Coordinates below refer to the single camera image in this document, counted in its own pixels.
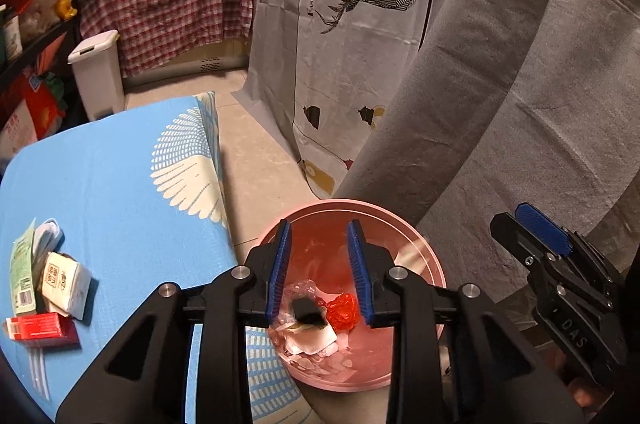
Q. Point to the clear plastic wrapper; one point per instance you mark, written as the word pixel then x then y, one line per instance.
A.
pixel 300 289

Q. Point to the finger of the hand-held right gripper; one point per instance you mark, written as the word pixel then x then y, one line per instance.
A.
pixel 542 231
pixel 520 239

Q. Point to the grey cloth curtain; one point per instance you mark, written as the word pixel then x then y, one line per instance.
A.
pixel 500 104

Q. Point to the white deer print cloth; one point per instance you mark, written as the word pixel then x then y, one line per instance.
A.
pixel 350 69

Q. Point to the red cardboard box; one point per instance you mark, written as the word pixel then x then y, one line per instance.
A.
pixel 45 329

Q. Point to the white paper piece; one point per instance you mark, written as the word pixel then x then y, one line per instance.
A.
pixel 312 341

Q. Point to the green packet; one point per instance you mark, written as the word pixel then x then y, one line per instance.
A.
pixel 25 274

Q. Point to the pink plastic bin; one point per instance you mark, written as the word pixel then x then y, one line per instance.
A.
pixel 320 229

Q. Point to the person's right hand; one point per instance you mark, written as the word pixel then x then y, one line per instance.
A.
pixel 582 401

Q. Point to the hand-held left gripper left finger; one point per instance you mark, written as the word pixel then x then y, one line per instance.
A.
pixel 279 274

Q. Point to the cream vented cabinet base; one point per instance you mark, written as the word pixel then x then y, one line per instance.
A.
pixel 210 64

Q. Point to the black plastic piece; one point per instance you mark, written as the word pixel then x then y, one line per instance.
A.
pixel 307 311

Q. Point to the red and white sack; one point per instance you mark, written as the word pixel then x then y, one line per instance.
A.
pixel 30 104

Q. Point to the white tissue packet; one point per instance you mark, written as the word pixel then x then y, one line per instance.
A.
pixel 65 284

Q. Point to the black shelf rack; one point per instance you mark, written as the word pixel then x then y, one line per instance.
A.
pixel 40 46

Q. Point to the red plastic bag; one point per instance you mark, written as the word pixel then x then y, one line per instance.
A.
pixel 342 311

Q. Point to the blue patterned tablecloth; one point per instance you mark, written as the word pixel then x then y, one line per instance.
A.
pixel 110 184

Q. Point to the white pedal bin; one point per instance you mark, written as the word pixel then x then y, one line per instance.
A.
pixel 100 79

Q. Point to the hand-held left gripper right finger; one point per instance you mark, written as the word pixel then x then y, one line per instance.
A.
pixel 357 274

